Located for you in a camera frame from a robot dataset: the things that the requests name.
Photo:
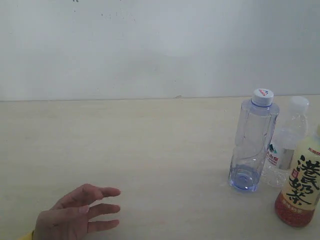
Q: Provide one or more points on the small clear water bottle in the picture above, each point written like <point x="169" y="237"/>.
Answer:
<point x="284" y="142"/>

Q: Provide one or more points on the yellow milk tea bottle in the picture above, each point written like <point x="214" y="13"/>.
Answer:
<point x="296" y="203"/>

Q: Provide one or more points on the clear blue-tinted water bottle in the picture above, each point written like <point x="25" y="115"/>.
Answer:
<point x="255" y="128"/>

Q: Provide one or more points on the person's bare hand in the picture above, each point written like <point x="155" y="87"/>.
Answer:
<point x="70" y="218"/>

